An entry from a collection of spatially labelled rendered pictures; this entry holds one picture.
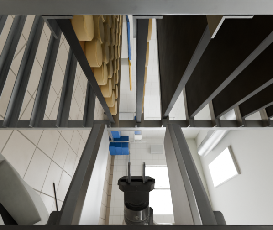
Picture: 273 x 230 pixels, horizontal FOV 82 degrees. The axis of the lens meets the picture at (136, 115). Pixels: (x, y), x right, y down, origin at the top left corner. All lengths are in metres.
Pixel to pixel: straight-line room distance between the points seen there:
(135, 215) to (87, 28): 0.53
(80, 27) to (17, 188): 0.34
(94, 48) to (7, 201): 0.35
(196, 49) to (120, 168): 5.25
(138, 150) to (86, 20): 5.45
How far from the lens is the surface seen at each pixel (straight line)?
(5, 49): 0.88
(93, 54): 0.29
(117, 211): 5.18
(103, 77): 0.34
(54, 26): 0.22
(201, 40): 0.26
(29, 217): 0.43
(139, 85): 0.31
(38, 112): 0.67
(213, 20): 0.22
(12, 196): 0.45
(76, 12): 0.19
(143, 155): 5.56
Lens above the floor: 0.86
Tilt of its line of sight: level
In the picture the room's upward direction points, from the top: 90 degrees clockwise
